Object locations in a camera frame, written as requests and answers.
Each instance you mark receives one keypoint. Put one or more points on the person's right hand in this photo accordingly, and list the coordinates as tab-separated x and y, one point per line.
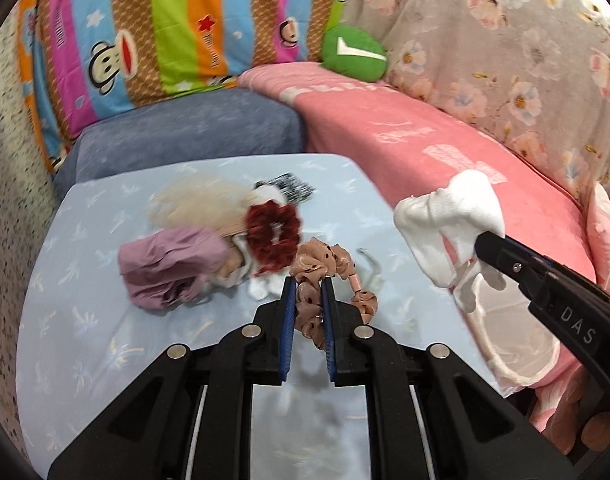
592	425

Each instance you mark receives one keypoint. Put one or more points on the grey floral blanket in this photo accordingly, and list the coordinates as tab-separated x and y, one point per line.
485	35

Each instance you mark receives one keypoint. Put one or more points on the colourful monkey pillow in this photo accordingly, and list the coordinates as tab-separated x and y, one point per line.
160	25

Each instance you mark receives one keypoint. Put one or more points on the leopard print ribbon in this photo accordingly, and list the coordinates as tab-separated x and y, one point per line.
290	187

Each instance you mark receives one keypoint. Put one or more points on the purple cloth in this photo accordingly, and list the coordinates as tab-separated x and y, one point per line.
170	260

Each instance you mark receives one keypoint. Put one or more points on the blue-grey cushion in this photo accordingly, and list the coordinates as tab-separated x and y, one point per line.
185	130

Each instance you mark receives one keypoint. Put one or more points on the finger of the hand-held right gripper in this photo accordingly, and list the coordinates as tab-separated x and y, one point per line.
560	310
575	276

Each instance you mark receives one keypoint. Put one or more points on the green plush cushion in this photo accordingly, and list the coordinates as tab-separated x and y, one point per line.
350	62

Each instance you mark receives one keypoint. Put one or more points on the pink blanket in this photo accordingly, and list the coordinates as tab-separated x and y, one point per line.
410	145

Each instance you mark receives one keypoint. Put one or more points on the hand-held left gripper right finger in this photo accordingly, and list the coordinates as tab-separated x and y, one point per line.
329	330

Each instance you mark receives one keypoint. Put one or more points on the beige tulle scrunchie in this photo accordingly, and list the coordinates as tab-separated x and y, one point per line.
200	205

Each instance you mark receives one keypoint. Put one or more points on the white fabric basket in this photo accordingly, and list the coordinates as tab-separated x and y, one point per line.
510	360

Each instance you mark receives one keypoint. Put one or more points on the light blue palm print cloth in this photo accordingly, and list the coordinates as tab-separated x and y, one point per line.
85	310

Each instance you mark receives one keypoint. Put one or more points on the dark red scrunchie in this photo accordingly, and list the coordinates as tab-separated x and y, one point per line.
260	250

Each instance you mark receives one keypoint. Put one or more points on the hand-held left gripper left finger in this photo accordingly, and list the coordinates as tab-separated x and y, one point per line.
287	320

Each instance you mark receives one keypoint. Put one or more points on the white sock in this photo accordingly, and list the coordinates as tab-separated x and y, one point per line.
435	230

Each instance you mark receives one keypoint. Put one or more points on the tan polka dot scrunchie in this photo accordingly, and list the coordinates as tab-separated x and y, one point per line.
310	260

